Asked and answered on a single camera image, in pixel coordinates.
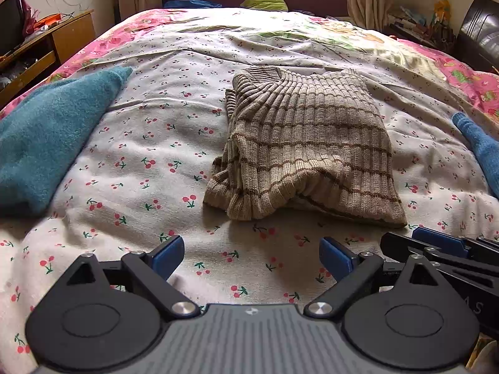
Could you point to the dark glossy panel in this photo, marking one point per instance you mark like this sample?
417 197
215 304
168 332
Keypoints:
479 35

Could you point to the cherry print bed sheet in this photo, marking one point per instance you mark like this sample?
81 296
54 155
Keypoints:
156 124

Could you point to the yellow flower toy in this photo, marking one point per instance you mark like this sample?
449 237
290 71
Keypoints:
441 9

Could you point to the pink floral quilt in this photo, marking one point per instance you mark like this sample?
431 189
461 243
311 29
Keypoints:
460 70

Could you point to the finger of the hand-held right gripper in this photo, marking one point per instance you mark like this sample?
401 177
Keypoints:
440 241
397 246

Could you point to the blue cloth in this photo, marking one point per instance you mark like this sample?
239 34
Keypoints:
191 4

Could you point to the blue knit sweater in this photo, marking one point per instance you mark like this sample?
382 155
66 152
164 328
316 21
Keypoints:
483 152

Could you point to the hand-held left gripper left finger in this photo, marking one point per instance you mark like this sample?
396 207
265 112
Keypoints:
167 257

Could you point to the orange toy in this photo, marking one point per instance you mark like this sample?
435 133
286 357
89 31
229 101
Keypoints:
46 20

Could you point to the beige striped ribbed sweater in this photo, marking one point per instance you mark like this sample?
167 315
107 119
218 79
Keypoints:
304 144

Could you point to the pile of books and papers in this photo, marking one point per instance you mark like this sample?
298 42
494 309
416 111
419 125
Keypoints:
417 29

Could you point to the pink cloth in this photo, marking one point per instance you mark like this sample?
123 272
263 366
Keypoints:
29 17

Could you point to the green pillow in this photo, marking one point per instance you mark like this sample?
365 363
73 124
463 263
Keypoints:
265 2

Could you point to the black television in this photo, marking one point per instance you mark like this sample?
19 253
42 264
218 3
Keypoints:
11 23

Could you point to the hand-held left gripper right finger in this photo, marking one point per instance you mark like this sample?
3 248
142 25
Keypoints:
337 259

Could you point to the teal fuzzy sweater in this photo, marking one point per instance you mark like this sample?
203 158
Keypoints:
46 136

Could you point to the wooden cabinet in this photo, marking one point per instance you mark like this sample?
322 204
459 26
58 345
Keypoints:
72 39

